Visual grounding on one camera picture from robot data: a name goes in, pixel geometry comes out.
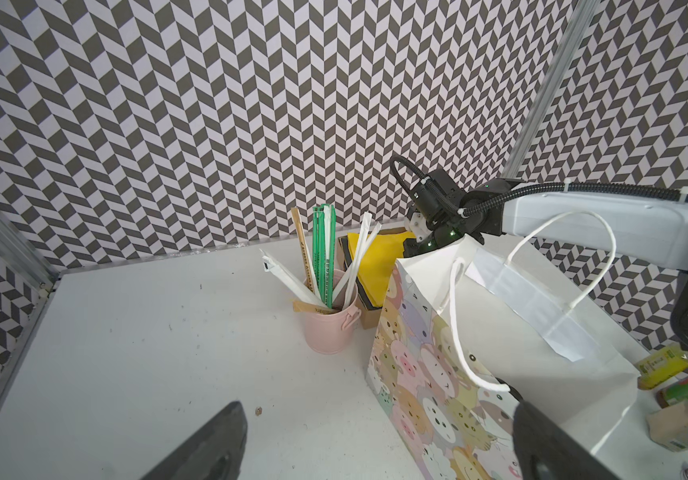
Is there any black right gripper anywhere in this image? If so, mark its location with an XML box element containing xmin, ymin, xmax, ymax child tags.
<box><xmin>403</xmin><ymin>169</ymin><xmax>485</xmax><ymax>258</ymax></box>

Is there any aluminium frame corner post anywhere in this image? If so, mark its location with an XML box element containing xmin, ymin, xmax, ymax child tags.
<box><xmin>501</xmin><ymin>0</ymin><xmax>600</xmax><ymax>178</ymax></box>

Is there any wooden stir stick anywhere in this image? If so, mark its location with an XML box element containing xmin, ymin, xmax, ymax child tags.
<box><xmin>290</xmin><ymin>207</ymin><xmax>317</xmax><ymax>292</ymax></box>

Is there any green wrapped straw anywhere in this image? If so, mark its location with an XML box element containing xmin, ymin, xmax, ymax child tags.
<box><xmin>312</xmin><ymin>204</ymin><xmax>336</xmax><ymax>308</ymax></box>

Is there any yellow capped sauce bottle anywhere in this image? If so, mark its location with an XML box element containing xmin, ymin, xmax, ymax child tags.
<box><xmin>656</xmin><ymin>376</ymin><xmax>688</xmax><ymax>408</ymax></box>

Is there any pink metal bucket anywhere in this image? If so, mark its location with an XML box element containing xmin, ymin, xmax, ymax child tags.
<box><xmin>293</xmin><ymin>270</ymin><xmax>362</xmax><ymax>355</ymax></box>

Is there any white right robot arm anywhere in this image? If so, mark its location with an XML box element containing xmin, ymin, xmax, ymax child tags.
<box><xmin>389</xmin><ymin>155</ymin><xmax>688</xmax><ymax>351</ymax></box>

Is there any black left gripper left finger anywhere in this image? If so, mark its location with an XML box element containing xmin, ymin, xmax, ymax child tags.
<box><xmin>143</xmin><ymin>401</ymin><xmax>248</xmax><ymax>480</ymax></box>

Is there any white patterned gift bag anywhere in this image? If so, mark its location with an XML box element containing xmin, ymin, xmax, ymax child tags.
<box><xmin>367</xmin><ymin>235</ymin><xmax>639</xmax><ymax>479</ymax></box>

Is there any brown cardboard napkin box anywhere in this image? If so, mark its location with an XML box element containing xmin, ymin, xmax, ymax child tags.
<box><xmin>353</xmin><ymin>227</ymin><xmax>407</xmax><ymax>329</ymax></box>

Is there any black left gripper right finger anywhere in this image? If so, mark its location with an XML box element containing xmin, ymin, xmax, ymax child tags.
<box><xmin>513</xmin><ymin>402</ymin><xmax>617</xmax><ymax>480</ymax></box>

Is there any yellow paper napkin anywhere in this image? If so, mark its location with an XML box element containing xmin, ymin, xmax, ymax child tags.
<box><xmin>356</xmin><ymin>229</ymin><xmax>416</xmax><ymax>308</ymax></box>

